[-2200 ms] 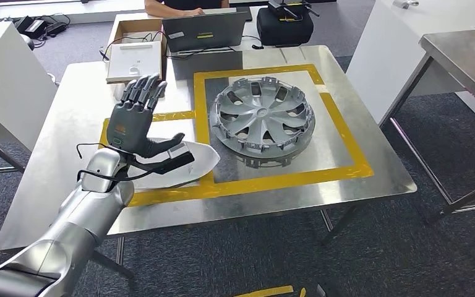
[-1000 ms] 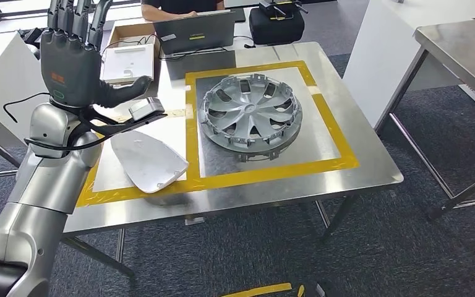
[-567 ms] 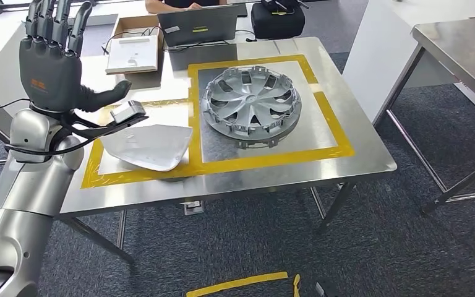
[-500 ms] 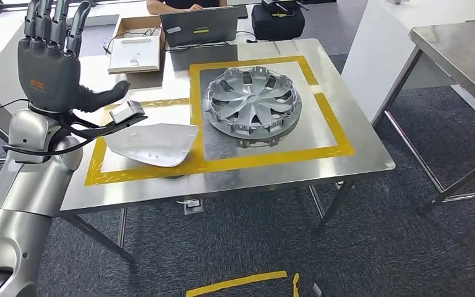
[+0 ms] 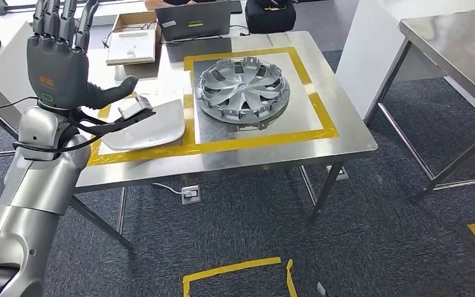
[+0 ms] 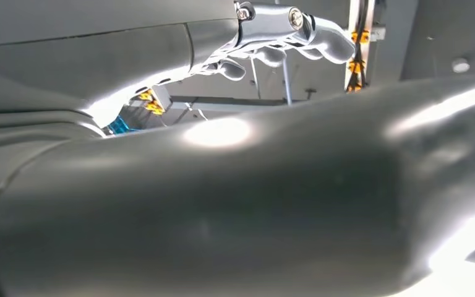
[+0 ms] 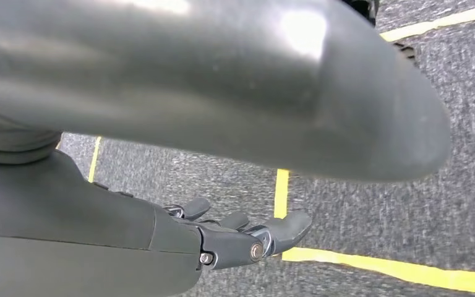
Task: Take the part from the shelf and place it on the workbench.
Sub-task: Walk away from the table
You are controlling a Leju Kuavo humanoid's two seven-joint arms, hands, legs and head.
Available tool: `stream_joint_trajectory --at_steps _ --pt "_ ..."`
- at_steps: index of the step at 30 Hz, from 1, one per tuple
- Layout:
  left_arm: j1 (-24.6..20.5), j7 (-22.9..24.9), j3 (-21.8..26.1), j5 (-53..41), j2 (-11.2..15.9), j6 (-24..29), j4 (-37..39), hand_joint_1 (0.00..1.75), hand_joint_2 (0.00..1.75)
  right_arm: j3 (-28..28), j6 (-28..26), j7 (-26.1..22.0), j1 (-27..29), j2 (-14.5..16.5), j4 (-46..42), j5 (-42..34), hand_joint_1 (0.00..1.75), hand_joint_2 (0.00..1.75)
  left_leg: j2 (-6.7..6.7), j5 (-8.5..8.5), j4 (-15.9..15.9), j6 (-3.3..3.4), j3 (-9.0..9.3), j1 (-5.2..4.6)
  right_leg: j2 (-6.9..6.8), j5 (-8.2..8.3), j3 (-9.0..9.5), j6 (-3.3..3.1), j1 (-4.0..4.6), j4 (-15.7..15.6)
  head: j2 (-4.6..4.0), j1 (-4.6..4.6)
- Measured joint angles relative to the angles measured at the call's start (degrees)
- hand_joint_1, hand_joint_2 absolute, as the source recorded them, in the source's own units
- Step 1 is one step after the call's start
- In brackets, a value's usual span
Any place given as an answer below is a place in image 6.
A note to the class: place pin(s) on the round ceiling fixture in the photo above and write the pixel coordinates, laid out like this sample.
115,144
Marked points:
461,65

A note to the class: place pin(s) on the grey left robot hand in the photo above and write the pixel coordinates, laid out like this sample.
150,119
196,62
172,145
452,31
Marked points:
221,205

